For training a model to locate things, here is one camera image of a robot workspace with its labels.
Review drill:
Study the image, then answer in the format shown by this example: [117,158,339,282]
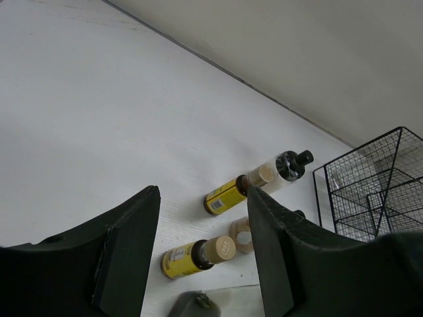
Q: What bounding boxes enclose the yellow label bottle far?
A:
[203,164,275,217]

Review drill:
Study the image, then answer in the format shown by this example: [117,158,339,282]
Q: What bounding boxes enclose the white spice jar far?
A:
[259,150,314,194]

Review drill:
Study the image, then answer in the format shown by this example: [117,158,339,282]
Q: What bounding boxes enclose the black wire basket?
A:
[313,127,422,242]

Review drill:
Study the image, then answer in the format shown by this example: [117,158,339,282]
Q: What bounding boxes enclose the brown spice jar black lid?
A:
[229,217,254,254]

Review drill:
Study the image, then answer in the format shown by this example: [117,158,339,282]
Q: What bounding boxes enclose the glass bottle dark contents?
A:
[168,284,265,317]

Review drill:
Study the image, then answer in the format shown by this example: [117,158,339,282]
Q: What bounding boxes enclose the yellow label bottle near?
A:
[160,235,237,279]

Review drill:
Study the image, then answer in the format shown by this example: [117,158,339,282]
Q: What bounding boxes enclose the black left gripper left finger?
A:
[1,186,161,316]

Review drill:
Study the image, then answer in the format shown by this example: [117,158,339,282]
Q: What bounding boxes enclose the yellow label bottle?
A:
[160,235,237,279]
[203,164,275,217]

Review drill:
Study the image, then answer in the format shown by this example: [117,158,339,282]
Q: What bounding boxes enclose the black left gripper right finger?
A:
[247,187,422,316]

